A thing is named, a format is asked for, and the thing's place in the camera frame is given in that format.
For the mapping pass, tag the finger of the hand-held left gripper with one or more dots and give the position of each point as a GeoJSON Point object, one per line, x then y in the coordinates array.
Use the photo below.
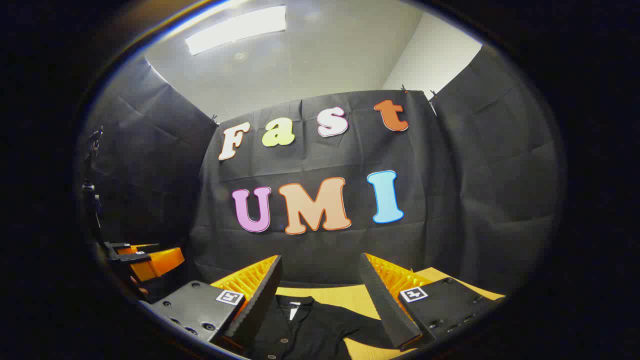
{"type": "Point", "coordinates": [160, 262]}
{"type": "Point", "coordinates": [125, 246]}

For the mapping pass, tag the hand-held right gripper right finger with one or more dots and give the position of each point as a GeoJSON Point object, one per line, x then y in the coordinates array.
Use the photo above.
{"type": "Point", "coordinates": [385, 305]}

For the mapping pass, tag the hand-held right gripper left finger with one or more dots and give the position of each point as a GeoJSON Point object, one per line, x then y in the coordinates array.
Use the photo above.
{"type": "Point", "coordinates": [260, 305]}

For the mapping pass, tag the black button shirt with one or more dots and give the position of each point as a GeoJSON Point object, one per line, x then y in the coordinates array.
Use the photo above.
{"type": "Point", "coordinates": [310, 330]}

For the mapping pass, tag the black backdrop cloth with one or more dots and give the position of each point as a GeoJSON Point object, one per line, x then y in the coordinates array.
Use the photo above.
{"type": "Point", "coordinates": [325, 245]}

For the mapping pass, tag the ceiling light panel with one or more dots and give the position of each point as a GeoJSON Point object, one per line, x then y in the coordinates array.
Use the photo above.
{"type": "Point", "coordinates": [235, 30]}

